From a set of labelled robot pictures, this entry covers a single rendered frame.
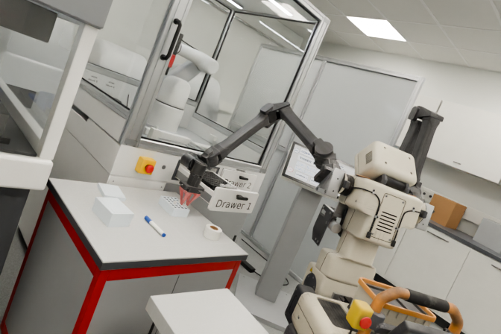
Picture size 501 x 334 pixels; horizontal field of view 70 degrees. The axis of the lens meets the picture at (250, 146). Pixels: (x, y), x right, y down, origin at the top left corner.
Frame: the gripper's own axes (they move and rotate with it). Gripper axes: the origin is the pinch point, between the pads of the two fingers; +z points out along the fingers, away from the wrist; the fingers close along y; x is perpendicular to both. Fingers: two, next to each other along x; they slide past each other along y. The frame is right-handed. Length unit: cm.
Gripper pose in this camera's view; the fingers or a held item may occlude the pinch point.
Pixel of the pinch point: (184, 203)
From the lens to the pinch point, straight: 162.6
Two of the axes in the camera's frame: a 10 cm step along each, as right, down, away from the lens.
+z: -4.0, 9.1, 1.1
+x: 6.2, 3.6, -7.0
